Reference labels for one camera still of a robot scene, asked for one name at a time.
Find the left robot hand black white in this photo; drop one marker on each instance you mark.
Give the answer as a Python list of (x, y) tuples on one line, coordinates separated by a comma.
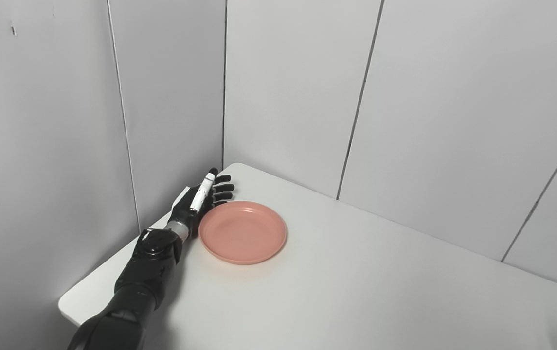
[(199, 201)]

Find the pink round plate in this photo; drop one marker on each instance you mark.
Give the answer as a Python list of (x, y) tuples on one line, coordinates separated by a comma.
[(242, 232)]

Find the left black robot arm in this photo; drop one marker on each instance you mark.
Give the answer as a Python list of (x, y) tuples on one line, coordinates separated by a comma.
[(137, 287)]

